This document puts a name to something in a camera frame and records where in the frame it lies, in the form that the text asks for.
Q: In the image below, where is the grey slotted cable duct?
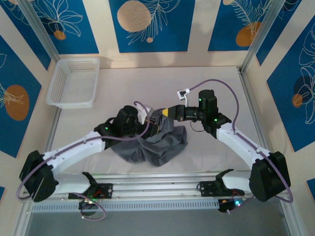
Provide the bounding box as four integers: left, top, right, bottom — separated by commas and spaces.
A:
31, 199, 220, 213

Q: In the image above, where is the grey t-shirt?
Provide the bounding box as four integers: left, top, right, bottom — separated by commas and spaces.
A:
109, 107, 189, 168

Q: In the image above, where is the white plastic basket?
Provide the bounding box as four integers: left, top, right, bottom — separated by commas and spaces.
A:
45, 57, 101, 110

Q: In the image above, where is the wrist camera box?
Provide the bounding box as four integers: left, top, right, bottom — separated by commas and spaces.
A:
137, 104, 154, 123
176, 88, 191, 108

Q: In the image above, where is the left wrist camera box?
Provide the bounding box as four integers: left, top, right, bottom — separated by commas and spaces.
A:
137, 104, 154, 123

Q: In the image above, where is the wide aluminium mounting rail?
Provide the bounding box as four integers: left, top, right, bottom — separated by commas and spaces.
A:
21, 172, 293, 204

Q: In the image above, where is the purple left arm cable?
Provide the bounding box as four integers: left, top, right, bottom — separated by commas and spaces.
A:
16, 100, 151, 221

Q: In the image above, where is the aluminium frame post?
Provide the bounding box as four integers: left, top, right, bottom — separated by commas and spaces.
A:
17, 0, 62, 66
239, 0, 288, 74

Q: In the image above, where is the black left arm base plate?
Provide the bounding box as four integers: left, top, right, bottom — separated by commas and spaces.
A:
68, 183, 113, 200

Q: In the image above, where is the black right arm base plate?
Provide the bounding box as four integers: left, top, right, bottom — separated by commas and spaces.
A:
196, 181, 246, 197

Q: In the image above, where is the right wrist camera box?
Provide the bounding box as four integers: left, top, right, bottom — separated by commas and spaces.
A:
176, 88, 191, 108

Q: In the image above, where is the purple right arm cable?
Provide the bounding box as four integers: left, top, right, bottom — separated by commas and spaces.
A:
188, 79, 294, 214

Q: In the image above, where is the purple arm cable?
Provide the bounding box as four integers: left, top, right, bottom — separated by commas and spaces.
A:
188, 79, 294, 214
16, 100, 151, 221

